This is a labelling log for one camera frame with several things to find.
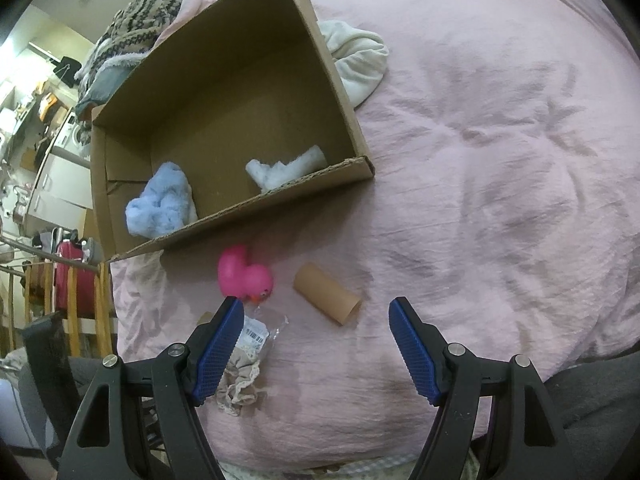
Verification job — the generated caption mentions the beige lace scrunchie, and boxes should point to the beige lace scrunchie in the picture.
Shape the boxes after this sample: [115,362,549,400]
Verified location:
[214,349,262,416]

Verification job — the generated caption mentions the light blue fluffy cloth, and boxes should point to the light blue fluffy cloth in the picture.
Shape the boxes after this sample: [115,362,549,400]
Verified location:
[125,162,199,239]

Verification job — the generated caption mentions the clear plastic bag white label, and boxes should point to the clear plastic bag white label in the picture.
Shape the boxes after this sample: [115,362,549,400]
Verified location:
[235,305,291,361]

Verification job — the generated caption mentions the red suitcase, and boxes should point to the red suitcase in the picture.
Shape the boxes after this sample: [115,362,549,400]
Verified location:
[54,240,103,316]

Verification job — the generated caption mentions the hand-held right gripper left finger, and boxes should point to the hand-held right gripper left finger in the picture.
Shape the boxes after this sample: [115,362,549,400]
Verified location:
[56,296,246,480]

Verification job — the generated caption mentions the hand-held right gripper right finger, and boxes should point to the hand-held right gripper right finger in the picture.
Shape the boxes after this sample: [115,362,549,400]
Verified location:
[388,296,570,480]

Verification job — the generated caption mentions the brown cardboard box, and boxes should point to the brown cardboard box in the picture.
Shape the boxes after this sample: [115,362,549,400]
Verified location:
[90,0,375,262]

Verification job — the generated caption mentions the white cabinet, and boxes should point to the white cabinet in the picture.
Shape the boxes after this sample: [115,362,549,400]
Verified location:
[22,110,96,236]

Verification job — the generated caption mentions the grey clothing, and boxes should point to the grey clothing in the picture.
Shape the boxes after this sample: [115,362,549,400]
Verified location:
[470,347,640,480]

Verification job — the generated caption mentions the white fleece garment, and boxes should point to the white fleece garment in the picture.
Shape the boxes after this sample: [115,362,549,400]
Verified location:
[317,19,390,109]

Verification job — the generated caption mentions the patterned knit blanket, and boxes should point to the patterned knit blanket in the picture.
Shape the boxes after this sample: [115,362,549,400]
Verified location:
[75,0,193,111]

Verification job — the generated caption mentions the brown cardboard tube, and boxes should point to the brown cardboard tube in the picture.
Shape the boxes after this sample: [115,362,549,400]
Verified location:
[293,262,363,327]

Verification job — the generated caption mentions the white fluffy cloth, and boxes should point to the white fluffy cloth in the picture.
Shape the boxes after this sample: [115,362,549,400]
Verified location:
[245,144,328,193]

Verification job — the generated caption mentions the pink bed duvet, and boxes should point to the pink bed duvet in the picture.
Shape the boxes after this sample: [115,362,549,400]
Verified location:
[109,0,640,472]

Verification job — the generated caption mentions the pink rubber duck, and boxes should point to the pink rubber duck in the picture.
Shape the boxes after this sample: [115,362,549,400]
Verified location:
[217,245,274,304]

